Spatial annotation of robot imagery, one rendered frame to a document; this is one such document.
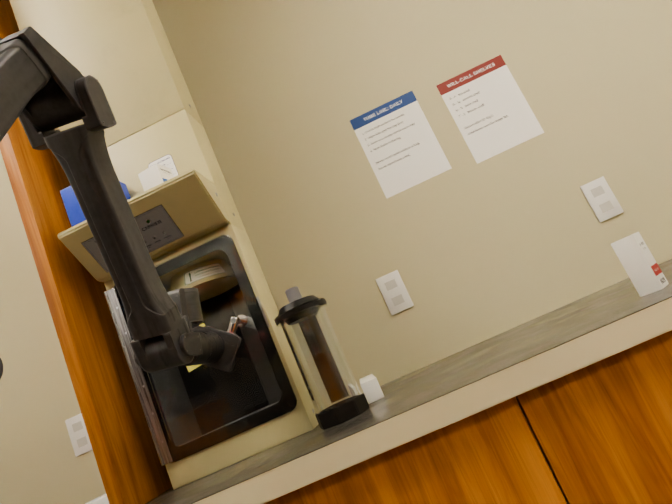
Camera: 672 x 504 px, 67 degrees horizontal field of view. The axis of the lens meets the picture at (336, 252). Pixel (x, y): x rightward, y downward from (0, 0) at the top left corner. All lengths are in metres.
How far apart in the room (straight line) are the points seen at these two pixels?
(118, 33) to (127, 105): 0.19
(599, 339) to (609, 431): 0.13
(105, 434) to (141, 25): 0.94
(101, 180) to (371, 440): 0.52
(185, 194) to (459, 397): 0.67
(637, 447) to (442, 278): 0.79
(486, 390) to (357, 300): 0.79
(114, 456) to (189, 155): 0.65
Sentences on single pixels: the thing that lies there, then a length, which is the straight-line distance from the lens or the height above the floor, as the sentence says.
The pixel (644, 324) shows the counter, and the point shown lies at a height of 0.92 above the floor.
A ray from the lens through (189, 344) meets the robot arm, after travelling 0.83.
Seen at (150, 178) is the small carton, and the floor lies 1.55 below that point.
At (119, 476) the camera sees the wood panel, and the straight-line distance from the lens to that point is 1.16.
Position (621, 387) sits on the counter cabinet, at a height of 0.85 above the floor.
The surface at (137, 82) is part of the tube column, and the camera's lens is 1.36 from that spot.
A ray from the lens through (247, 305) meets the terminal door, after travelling 1.10.
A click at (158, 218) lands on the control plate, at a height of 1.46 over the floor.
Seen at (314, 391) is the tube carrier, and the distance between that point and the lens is 0.98.
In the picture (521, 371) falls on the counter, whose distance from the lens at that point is 0.77.
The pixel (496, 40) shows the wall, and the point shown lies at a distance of 1.74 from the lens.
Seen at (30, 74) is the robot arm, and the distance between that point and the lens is 0.73.
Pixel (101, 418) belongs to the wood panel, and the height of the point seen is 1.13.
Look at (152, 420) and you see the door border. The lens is 1.19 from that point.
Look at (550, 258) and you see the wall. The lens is 1.54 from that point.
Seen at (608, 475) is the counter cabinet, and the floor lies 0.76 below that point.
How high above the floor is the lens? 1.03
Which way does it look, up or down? 12 degrees up
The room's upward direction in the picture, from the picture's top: 24 degrees counter-clockwise
